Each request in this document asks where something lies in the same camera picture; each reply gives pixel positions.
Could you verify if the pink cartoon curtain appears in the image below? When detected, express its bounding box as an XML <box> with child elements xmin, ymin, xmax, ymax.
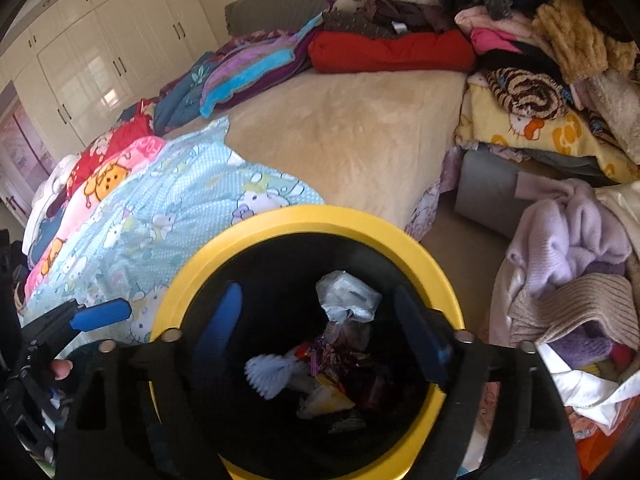
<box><xmin>0</xmin><ymin>100</ymin><xmax>58</xmax><ymax>221</ymax></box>

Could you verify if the blue leaf print quilt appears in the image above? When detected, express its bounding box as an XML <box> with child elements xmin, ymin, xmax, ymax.
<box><xmin>152</xmin><ymin>52</ymin><xmax>226</xmax><ymax>133</ymax></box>

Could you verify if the orange red cloth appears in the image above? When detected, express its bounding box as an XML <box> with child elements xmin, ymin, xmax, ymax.
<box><xmin>570</xmin><ymin>410</ymin><xmax>636</xmax><ymax>476</ymax></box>

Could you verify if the red floral quilt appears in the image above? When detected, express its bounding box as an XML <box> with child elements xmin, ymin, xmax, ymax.
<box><xmin>67</xmin><ymin>120</ymin><xmax>161</xmax><ymax>196</ymax></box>

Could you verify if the blue cartoon blanket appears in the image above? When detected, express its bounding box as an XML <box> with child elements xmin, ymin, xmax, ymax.
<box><xmin>30</xmin><ymin>205</ymin><xmax>68</xmax><ymax>266</ymax></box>

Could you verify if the lavender print cloth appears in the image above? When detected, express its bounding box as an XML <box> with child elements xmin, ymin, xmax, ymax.
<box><xmin>405</xmin><ymin>147</ymin><xmax>466</xmax><ymax>241</ymax></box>

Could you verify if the yellow rimmed black trash bin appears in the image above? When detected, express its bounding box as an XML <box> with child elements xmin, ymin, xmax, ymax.
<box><xmin>149</xmin><ymin>205</ymin><xmax>468</xmax><ymax>480</ymax></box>

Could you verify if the tan fuzzy garment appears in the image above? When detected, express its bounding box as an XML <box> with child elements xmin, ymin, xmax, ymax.
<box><xmin>532</xmin><ymin>0</ymin><xmax>640</xmax><ymax>83</ymax></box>

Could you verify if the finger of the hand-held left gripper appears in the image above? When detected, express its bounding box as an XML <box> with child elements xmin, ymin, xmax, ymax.
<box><xmin>22</xmin><ymin>297</ymin><xmax>133</xmax><ymax>342</ymax></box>

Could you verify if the yellow cartoon blanket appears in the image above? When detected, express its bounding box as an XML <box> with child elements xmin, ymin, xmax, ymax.
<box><xmin>455</xmin><ymin>72</ymin><xmax>640</xmax><ymax>183</ymax></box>

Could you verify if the striped purple pillow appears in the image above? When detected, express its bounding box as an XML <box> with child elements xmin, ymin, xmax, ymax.
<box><xmin>200</xmin><ymin>20</ymin><xmax>326</xmax><ymax>120</ymax></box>

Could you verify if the dark brown fuzzy garment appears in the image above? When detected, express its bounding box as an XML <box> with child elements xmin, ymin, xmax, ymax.
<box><xmin>555</xmin><ymin>0</ymin><xmax>640</xmax><ymax>43</ymax></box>

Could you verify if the pink garment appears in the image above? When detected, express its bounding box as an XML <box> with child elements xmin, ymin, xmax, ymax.
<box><xmin>455</xmin><ymin>5</ymin><xmax>556</xmax><ymax>68</ymax></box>

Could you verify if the purple fuzzy garment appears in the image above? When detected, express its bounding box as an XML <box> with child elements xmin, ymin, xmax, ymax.
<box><xmin>545</xmin><ymin>332</ymin><xmax>616</xmax><ymax>371</ymax></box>

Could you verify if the white satin cloth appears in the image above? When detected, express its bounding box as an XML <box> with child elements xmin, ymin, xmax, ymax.
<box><xmin>535</xmin><ymin>345</ymin><xmax>640</xmax><ymax>436</ymax></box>

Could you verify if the tiger striped cloth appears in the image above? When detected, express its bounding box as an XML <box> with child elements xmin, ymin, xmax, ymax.
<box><xmin>485</xmin><ymin>65</ymin><xmax>571</xmax><ymax>121</ymax></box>

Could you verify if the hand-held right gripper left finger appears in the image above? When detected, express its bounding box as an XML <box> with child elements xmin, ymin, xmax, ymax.
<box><xmin>55</xmin><ymin>282</ymin><xmax>246</xmax><ymax>480</ymax></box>

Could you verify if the brown dotted garment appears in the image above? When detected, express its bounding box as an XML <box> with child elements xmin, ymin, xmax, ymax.
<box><xmin>322</xmin><ymin>0</ymin><xmax>456</xmax><ymax>41</ymax></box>

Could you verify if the yellow snack wrapper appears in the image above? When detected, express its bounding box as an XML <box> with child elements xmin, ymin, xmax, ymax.
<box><xmin>297</xmin><ymin>375</ymin><xmax>356</xmax><ymax>418</ymax></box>

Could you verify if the white plastic bag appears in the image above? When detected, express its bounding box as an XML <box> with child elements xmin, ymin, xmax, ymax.
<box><xmin>315</xmin><ymin>270</ymin><xmax>383</xmax><ymax>326</ymax></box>

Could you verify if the beige ribbed knit garment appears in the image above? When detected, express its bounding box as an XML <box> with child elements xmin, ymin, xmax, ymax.
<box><xmin>510</xmin><ymin>272</ymin><xmax>636</xmax><ymax>346</ymax></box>

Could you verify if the cream wardrobe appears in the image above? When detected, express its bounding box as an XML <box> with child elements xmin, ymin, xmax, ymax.
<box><xmin>0</xmin><ymin>0</ymin><xmax>221</xmax><ymax>146</ymax></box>

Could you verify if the white fuzzy towel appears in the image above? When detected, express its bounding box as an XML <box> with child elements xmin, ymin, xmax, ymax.
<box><xmin>575</xmin><ymin>67</ymin><xmax>640</xmax><ymax>161</ymax></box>

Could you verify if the dark red floral blanket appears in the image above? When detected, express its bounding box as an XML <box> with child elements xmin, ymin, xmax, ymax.
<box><xmin>215</xmin><ymin>30</ymin><xmax>301</xmax><ymax>56</ymax></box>

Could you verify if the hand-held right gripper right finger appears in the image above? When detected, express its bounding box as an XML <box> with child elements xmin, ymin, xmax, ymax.
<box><xmin>392</xmin><ymin>285</ymin><xmax>583</xmax><ymax>480</ymax></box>

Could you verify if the beige bed cover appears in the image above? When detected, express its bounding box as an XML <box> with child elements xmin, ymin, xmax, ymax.
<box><xmin>165</xmin><ymin>70</ymin><xmax>468</xmax><ymax>246</ymax></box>

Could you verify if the lavender knit sweater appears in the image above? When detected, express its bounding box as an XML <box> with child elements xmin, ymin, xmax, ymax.
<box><xmin>490</xmin><ymin>177</ymin><xmax>633</xmax><ymax>346</ymax></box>

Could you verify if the light blue cat print sheet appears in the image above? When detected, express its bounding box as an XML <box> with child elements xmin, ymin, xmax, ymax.
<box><xmin>22</xmin><ymin>117</ymin><xmax>326</xmax><ymax>351</ymax></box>

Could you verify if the red garment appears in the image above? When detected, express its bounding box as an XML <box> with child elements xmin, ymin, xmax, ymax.
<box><xmin>307</xmin><ymin>30</ymin><xmax>476</xmax><ymax>75</ymax></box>

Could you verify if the pink bear print blanket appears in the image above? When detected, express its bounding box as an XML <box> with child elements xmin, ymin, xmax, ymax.
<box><xmin>25</xmin><ymin>135</ymin><xmax>166</xmax><ymax>296</ymax></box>

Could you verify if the purple foil candy wrapper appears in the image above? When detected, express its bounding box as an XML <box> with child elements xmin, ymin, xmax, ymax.
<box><xmin>315</xmin><ymin>340</ymin><xmax>361</xmax><ymax>376</ymax></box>

